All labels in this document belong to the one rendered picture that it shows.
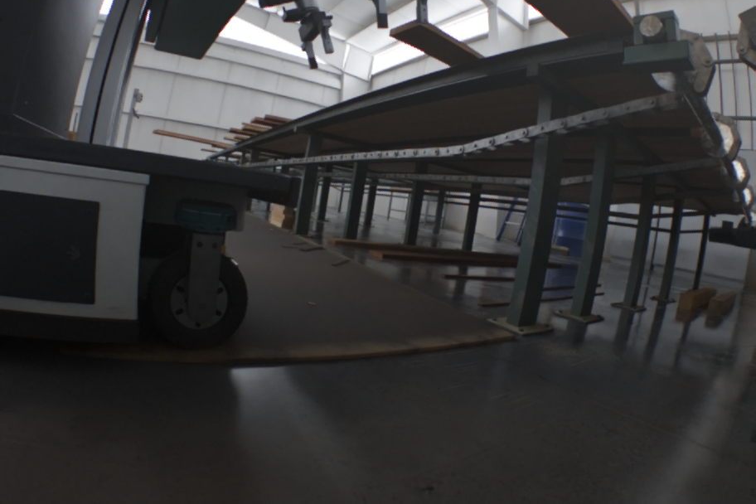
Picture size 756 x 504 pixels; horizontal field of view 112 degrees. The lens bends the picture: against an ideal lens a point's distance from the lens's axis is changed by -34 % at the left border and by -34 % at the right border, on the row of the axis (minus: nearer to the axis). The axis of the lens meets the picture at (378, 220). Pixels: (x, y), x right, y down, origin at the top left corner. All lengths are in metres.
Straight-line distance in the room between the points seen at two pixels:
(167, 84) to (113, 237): 13.25
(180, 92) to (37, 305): 13.22
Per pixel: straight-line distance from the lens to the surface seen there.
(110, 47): 0.76
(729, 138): 1.61
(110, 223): 0.55
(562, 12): 1.03
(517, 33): 9.81
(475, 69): 1.34
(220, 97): 13.79
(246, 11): 14.69
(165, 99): 13.64
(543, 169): 1.20
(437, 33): 1.22
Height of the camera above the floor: 0.31
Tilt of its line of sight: 2 degrees down
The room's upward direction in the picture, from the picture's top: 9 degrees clockwise
